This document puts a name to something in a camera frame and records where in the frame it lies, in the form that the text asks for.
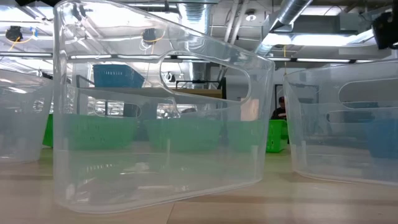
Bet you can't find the clear plastic storage bin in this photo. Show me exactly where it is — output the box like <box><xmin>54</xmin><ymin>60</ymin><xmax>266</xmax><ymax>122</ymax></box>
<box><xmin>0</xmin><ymin>68</ymin><xmax>54</xmax><ymax>164</ymax></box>
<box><xmin>282</xmin><ymin>58</ymin><xmax>398</xmax><ymax>187</ymax></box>
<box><xmin>52</xmin><ymin>0</ymin><xmax>276</xmax><ymax>215</ymax></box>

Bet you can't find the blue plastic slotted basket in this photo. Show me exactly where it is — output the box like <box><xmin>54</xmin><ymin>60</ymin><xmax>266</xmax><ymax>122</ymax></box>
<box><xmin>92</xmin><ymin>64</ymin><xmax>146</xmax><ymax>89</ymax></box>
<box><xmin>362</xmin><ymin>119</ymin><xmax>398</xmax><ymax>159</ymax></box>

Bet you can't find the person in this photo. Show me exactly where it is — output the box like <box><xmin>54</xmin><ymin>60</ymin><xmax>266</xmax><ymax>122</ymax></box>
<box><xmin>269</xmin><ymin>96</ymin><xmax>287</xmax><ymax>121</ymax></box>

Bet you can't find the long ceiling light strip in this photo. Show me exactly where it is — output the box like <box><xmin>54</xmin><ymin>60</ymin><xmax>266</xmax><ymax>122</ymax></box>
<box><xmin>295</xmin><ymin>57</ymin><xmax>353</xmax><ymax>63</ymax></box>
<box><xmin>70</xmin><ymin>54</ymin><xmax>113</xmax><ymax>60</ymax></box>

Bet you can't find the bright ceiling light panel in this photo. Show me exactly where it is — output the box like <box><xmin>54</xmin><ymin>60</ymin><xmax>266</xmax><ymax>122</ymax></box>
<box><xmin>264</xmin><ymin>30</ymin><xmax>374</xmax><ymax>47</ymax></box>

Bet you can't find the black ceiling device yellow cable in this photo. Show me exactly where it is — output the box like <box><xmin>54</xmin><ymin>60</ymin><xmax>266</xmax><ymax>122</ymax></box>
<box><xmin>141</xmin><ymin>27</ymin><xmax>167</xmax><ymax>44</ymax></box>
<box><xmin>4</xmin><ymin>26</ymin><xmax>35</xmax><ymax>44</ymax></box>

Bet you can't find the ribbed silver ceiling duct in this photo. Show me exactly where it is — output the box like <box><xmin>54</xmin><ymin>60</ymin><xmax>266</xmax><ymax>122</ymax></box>
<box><xmin>177</xmin><ymin>2</ymin><xmax>210</xmax><ymax>35</ymax></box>

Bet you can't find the smooth silver diagonal duct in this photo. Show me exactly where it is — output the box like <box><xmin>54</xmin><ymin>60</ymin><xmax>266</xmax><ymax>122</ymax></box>
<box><xmin>253</xmin><ymin>0</ymin><xmax>314</xmax><ymax>57</ymax></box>

